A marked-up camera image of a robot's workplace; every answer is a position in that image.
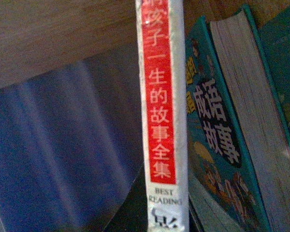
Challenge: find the white book with red spine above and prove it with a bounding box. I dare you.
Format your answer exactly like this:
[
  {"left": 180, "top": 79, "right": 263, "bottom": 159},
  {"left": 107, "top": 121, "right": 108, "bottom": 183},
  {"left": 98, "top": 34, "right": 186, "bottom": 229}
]
[{"left": 135, "top": 0, "right": 189, "bottom": 232}]

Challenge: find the blue glossy book cover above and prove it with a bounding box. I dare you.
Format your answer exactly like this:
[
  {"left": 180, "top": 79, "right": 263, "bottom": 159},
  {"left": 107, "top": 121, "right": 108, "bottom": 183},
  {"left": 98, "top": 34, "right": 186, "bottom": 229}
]
[{"left": 0, "top": 49, "right": 143, "bottom": 232}]

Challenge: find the teal idiom story book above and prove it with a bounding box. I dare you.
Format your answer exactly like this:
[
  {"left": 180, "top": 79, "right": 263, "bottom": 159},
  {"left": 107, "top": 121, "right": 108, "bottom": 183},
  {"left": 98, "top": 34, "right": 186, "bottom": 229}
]
[{"left": 186, "top": 4, "right": 290, "bottom": 232}]

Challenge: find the teal book at right edge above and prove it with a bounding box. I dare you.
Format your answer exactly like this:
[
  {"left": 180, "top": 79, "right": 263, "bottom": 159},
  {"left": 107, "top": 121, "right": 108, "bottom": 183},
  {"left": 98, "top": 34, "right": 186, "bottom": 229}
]
[{"left": 259, "top": 6, "right": 290, "bottom": 133}]

